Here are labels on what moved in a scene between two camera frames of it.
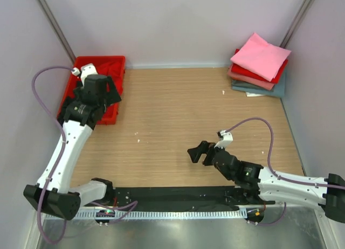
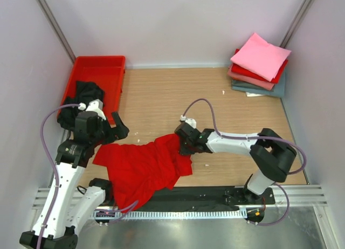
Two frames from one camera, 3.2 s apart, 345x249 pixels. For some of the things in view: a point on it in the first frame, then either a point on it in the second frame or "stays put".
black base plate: [223, 198] stays put
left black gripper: [108, 90] -> [108, 129]
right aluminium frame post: [299, 16] stays put
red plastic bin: [113, 67] stays put
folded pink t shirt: [260, 57] stays put
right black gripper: [207, 154] -> [185, 138]
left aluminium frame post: [40, 0] stays put
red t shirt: [115, 70] -> [138, 172]
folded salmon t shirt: [249, 80] stays put
